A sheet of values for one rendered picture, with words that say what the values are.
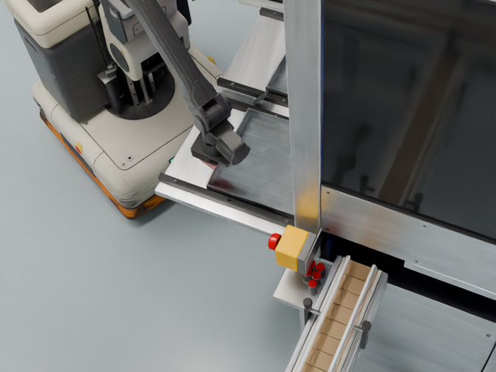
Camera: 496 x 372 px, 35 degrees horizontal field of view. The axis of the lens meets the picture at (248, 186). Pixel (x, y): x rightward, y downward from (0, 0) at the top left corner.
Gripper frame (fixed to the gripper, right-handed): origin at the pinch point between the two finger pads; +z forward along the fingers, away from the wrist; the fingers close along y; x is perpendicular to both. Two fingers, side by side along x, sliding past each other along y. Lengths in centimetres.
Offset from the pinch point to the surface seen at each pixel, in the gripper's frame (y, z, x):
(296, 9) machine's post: 21, -81, -12
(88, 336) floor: -34, 96, -31
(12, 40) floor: -139, 109, 75
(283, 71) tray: 2.8, 3.0, 37.3
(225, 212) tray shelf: 7.8, 2.3, -9.6
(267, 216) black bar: 18.3, -1.0, -7.7
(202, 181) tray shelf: -1.7, 3.4, -3.6
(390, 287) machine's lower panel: 52, -1, -12
